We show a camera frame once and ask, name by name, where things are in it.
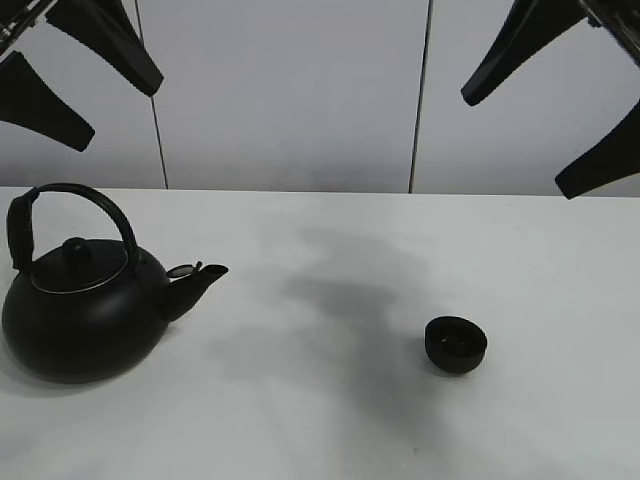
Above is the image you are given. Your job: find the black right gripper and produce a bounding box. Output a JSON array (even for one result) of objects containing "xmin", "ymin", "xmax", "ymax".
[{"xmin": 461, "ymin": 0, "xmax": 639, "ymax": 199}]

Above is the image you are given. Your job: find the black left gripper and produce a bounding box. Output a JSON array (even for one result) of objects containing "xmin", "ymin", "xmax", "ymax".
[{"xmin": 1, "ymin": 0, "xmax": 164, "ymax": 152}]

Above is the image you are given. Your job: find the black round teapot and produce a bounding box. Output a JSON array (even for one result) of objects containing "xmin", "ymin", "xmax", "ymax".
[{"xmin": 1, "ymin": 183, "xmax": 229, "ymax": 384}]

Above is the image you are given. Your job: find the small black teacup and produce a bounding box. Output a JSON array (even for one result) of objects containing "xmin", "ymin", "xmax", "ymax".
[{"xmin": 424, "ymin": 316, "xmax": 488, "ymax": 375}]

